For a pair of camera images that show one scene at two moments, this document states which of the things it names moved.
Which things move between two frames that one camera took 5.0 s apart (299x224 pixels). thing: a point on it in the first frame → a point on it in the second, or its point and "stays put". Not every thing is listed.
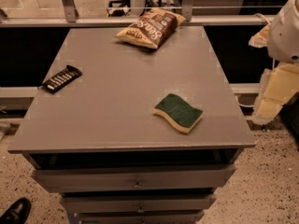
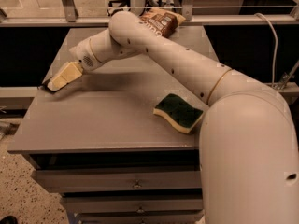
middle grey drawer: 139,203 stays put
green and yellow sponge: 184,116 stays put
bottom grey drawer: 140,217 stays put
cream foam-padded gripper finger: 277,84 → 84,55
